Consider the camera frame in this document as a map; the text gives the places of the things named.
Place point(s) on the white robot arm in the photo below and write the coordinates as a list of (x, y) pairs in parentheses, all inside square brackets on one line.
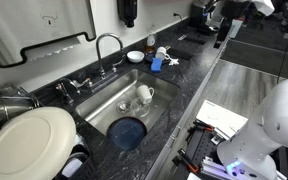
[(246, 155)]

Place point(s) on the clear glass bowl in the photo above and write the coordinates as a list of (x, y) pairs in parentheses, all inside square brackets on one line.
[(138, 108)]

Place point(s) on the small white bowl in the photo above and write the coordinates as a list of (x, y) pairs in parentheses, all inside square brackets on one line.
[(135, 56)]

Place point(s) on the white ceramic mug in sink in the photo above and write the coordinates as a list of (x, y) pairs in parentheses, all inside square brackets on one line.
[(145, 93)]

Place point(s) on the stainless steel sink basin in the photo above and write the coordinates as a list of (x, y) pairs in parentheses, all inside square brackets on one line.
[(100, 109)]

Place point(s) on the metal sink drain strainer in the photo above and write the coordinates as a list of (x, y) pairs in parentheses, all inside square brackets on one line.
[(123, 107)]

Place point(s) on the blue sponge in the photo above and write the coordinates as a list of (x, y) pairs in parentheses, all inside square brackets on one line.
[(156, 65)]

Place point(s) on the white mug on counter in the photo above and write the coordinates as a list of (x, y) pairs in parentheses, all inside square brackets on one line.
[(162, 53)]

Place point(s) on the dish soap bottle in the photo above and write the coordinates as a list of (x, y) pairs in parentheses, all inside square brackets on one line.
[(150, 42)]

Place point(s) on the dark blue plate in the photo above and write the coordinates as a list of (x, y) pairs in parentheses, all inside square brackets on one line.
[(127, 132)]

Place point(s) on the chrome sink faucet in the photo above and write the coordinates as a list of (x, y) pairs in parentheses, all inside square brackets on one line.
[(100, 59)]

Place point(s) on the black orange clamp tool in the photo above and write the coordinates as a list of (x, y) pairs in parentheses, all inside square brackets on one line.
[(185, 159)]

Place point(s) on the small chrome side tap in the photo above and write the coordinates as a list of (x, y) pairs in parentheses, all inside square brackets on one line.
[(61, 87)]

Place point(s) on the white paper booklet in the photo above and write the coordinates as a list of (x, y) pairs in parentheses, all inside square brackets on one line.
[(225, 122)]

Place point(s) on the black coffee machine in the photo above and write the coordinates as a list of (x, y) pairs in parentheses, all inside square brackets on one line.
[(199, 11)]

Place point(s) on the large cream plate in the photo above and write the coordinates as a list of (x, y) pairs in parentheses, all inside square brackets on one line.
[(36, 144)]

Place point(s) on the stainless steel pot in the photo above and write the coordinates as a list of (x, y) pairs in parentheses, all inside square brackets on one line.
[(15, 103)]

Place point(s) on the paper towel dispenser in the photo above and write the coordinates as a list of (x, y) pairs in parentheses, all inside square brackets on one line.
[(30, 29)]

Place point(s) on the black wall soap dispenser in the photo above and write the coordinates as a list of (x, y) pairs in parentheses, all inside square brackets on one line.
[(127, 11)]

